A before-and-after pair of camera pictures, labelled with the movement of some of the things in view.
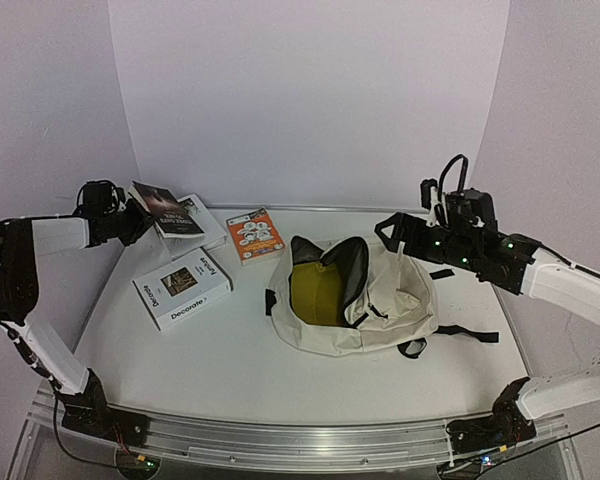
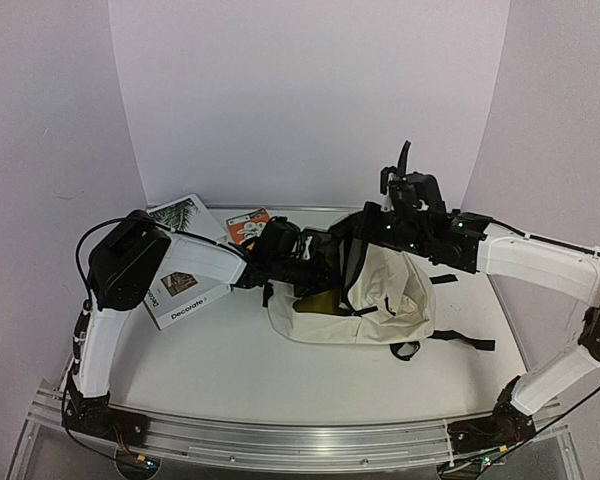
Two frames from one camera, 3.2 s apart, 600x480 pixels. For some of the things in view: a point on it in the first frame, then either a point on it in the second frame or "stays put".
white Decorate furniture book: [182, 286] stays put
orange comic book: [254, 234] stays put
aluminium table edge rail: [234, 208] stays put
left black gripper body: [126, 225] -> [304, 277]
